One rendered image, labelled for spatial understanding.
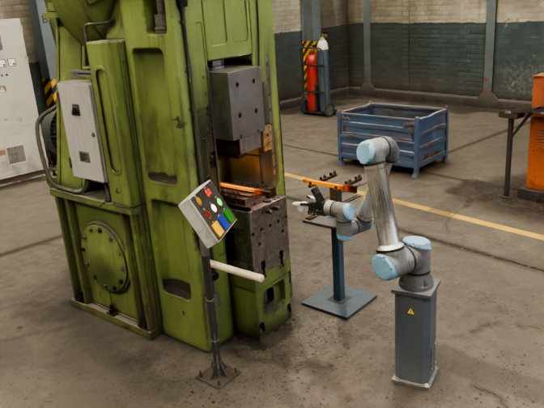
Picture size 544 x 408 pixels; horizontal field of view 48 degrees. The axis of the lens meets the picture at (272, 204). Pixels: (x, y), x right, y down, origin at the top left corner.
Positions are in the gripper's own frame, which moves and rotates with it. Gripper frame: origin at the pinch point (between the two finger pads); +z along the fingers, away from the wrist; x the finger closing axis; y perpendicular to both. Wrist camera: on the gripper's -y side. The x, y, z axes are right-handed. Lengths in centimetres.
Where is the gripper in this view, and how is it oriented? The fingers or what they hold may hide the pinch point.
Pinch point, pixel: (299, 198)
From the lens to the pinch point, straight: 365.5
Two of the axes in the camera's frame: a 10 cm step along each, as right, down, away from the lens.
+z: -7.8, -1.5, 6.0
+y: 0.7, 9.4, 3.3
